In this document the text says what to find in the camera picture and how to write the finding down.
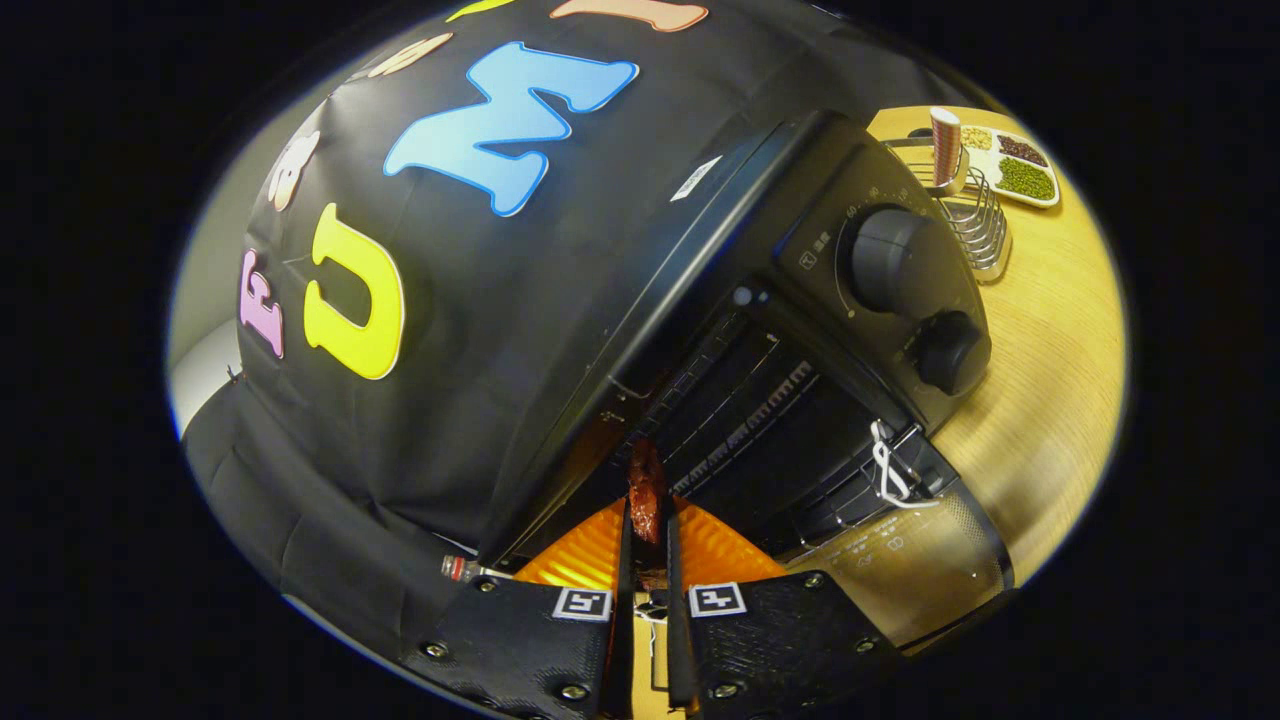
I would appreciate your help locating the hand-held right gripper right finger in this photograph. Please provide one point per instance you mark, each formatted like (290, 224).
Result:
(770, 640)

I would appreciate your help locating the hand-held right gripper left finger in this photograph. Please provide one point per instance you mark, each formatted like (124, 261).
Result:
(540, 640)

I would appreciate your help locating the red meat slice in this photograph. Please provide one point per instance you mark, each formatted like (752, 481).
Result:
(646, 490)

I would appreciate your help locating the black electric oven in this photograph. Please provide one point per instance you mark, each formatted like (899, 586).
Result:
(720, 260)

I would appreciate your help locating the clear bottle with red label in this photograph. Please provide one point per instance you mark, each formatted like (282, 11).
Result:
(470, 568)

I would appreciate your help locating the black backdrop cloth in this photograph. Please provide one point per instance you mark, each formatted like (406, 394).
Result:
(450, 350)

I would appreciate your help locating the brown striped cylinder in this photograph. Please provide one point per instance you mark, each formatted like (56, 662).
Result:
(945, 145)

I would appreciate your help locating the white divided plate of beans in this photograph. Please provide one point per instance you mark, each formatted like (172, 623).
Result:
(1020, 165)

